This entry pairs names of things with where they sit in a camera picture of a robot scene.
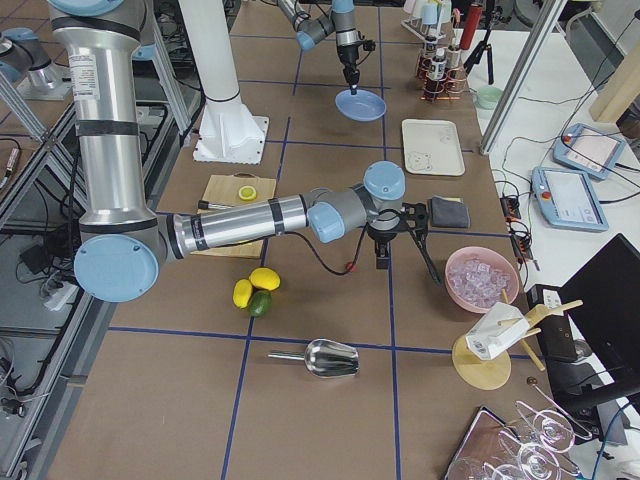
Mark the copper wire bottle rack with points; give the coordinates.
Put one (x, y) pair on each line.
(451, 87)

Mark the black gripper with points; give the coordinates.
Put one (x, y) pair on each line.
(382, 232)
(348, 54)

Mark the yellow lemon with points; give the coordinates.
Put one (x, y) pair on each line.
(265, 278)
(242, 293)

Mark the dark drink bottle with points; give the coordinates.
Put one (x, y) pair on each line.
(438, 65)
(428, 50)

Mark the lemon half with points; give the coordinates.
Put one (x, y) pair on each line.
(247, 193)

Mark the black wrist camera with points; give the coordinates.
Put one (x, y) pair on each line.
(369, 45)
(414, 217)

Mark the red cylinder can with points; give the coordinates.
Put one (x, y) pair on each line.
(472, 19)

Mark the aluminium frame post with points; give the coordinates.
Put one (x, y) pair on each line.
(541, 29)

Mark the white wire cup rack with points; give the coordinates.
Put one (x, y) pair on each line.
(427, 17)

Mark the grey sponge cloth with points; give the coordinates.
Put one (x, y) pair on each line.
(448, 213)

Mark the pink bowl with ice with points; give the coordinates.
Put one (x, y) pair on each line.
(476, 278)

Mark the white pillar base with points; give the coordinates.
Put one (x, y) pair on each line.
(228, 132)

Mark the blue plate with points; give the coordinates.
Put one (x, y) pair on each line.
(363, 106)

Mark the clear glass rack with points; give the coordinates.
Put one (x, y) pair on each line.
(535, 445)

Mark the green lime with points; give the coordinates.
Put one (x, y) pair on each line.
(260, 303)

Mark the black monitor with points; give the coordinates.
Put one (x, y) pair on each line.
(608, 286)

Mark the metal scoop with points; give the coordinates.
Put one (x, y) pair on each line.
(325, 358)

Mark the blue teach pendant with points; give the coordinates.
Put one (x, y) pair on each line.
(567, 199)
(587, 149)

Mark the black tripod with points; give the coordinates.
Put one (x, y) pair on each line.
(484, 47)

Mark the wooden cup stand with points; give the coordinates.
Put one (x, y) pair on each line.
(493, 374)

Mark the cream bear tray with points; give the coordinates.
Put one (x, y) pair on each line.
(431, 147)

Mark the green bowl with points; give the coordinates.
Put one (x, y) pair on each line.
(487, 97)

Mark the white carton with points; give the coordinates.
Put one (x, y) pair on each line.
(497, 330)

